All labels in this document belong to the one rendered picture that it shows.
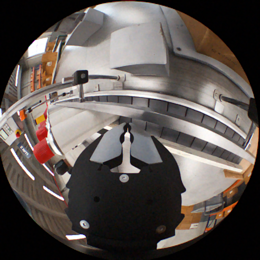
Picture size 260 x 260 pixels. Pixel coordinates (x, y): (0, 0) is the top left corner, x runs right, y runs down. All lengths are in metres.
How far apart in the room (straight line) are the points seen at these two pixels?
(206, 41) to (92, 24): 0.40
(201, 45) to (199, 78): 0.08
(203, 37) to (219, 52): 0.05
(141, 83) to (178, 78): 0.10
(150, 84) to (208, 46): 0.18
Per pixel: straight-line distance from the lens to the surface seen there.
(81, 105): 0.17
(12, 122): 0.60
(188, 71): 0.21
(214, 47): 0.19
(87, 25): 0.46
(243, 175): 0.71
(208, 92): 0.22
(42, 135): 0.21
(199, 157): 0.17
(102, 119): 0.15
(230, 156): 0.29
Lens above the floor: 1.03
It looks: 46 degrees down
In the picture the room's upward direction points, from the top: 132 degrees counter-clockwise
